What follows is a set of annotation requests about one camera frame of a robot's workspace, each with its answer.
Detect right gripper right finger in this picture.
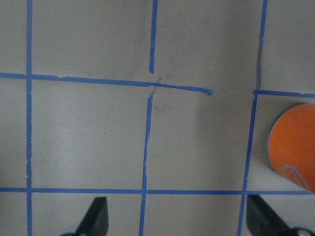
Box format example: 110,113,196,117
246,195,315,236

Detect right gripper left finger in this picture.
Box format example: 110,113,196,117
74,197,108,236

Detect orange can with silver lid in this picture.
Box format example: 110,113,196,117
268,104,315,193

